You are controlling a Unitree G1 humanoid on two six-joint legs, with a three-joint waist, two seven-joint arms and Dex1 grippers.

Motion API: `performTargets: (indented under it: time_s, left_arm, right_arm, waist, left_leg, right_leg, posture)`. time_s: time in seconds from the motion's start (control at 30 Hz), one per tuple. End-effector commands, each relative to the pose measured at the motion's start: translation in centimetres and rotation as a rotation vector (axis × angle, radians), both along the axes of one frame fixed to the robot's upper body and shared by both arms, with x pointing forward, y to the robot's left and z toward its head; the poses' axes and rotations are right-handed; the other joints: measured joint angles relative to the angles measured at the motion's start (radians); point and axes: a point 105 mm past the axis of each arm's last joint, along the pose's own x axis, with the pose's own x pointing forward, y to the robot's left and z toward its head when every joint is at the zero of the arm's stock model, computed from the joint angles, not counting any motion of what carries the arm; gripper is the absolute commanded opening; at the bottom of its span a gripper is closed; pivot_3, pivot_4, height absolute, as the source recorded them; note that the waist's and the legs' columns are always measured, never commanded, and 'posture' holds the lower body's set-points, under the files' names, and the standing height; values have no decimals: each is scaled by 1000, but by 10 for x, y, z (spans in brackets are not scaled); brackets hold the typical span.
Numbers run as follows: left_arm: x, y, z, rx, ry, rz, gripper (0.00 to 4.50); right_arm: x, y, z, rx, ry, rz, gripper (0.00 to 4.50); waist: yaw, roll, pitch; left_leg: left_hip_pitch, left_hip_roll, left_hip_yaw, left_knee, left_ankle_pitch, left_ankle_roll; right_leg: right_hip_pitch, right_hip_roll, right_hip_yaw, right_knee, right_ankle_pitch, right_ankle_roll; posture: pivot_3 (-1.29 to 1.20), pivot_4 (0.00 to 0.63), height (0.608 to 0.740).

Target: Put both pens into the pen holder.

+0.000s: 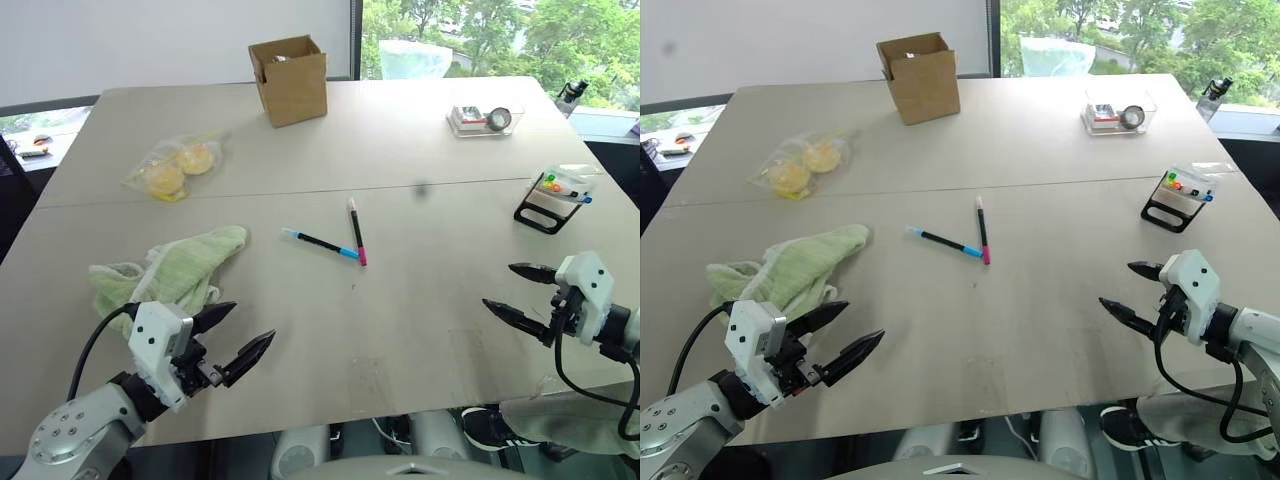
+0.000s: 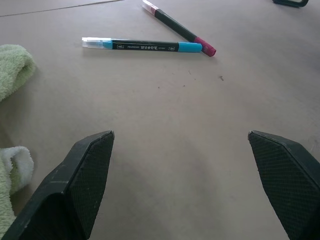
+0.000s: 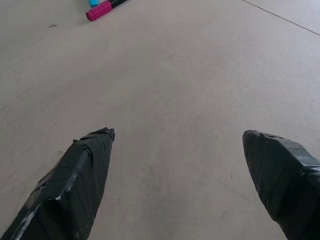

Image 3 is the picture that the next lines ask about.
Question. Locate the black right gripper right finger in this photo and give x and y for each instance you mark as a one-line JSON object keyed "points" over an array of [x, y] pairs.
{"points": [[282, 180]]}

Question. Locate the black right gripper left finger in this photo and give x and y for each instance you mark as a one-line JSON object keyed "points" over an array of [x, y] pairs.
{"points": [[67, 190]]}

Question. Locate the magenta capped black marker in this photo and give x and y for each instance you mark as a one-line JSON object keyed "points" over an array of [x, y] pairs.
{"points": [[99, 10]]}

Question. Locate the cyan capped marker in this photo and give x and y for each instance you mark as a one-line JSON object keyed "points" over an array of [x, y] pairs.
{"points": [[93, 2]]}

